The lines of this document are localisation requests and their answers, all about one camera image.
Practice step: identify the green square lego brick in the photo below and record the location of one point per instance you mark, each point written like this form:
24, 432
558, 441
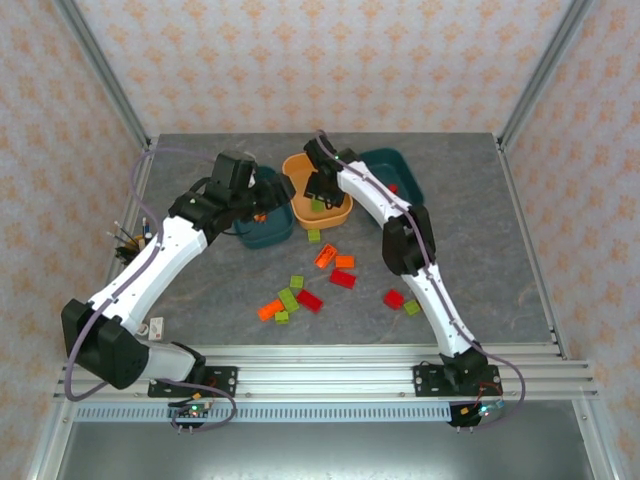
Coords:
314, 236
411, 308
297, 282
281, 317

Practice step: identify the red long lego brick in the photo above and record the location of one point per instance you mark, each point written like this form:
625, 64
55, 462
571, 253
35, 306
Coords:
309, 301

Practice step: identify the red square lego brick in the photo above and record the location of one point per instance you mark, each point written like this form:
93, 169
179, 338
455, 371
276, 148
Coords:
393, 299

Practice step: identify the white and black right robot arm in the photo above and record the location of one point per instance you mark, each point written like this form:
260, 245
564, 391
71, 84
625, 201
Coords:
405, 245

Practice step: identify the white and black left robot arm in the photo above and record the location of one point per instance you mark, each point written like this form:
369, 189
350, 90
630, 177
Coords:
175, 246

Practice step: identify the peach plastic container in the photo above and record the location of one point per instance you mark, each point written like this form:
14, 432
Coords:
299, 180

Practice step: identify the teal plastic container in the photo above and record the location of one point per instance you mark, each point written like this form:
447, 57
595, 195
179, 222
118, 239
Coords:
395, 170
265, 236

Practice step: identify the blue and red pen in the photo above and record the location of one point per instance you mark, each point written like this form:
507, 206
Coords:
146, 227

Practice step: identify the yellow pen cup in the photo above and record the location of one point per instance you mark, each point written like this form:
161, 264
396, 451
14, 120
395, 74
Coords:
141, 244

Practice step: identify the thin white-tipped stick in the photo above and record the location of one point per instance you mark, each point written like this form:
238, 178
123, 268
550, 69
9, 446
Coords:
122, 231

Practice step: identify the small white printed box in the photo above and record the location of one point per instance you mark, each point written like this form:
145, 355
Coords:
158, 328

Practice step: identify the small white round object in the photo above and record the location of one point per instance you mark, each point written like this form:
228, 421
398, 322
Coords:
144, 329

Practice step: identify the aluminium table side rail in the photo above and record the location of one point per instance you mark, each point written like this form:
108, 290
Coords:
144, 192
534, 250

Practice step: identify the aluminium frame post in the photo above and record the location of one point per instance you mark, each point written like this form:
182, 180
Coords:
105, 70
47, 445
542, 70
597, 440

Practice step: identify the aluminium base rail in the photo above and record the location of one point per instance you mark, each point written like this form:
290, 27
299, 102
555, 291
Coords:
325, 375

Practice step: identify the aluminium lower frame post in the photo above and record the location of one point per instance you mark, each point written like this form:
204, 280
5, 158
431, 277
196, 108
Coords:
597, 440
47, 445

